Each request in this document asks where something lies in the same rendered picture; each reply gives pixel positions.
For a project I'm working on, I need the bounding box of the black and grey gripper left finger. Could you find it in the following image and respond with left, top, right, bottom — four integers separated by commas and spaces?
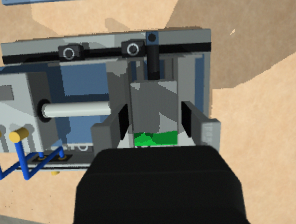
90, 104, 129, 157

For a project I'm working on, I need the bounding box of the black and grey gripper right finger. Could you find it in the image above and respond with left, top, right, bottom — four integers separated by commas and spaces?
181, 101, 221, 152

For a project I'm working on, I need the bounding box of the grey metal block with green end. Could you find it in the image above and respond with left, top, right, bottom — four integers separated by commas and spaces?
130, 79, 177, 146

